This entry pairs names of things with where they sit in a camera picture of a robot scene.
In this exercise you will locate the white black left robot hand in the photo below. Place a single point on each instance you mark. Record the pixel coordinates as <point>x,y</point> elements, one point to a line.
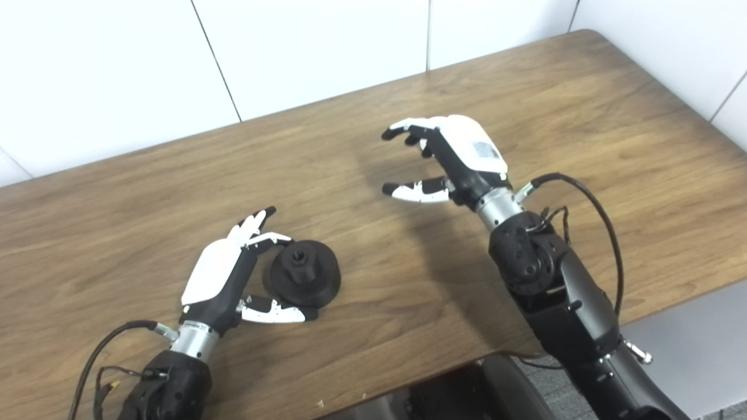
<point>213,274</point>

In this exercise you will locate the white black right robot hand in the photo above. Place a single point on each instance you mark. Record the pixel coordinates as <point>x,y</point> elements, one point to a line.
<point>467,151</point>

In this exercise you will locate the round black stepped part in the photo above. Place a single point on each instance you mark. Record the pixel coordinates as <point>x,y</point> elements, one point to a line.
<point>309,277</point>

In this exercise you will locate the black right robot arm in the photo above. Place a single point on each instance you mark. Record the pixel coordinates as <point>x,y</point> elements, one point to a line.
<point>560,303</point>

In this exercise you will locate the dark glossy robot torso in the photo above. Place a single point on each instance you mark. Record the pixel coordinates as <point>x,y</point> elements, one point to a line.
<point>467,391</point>

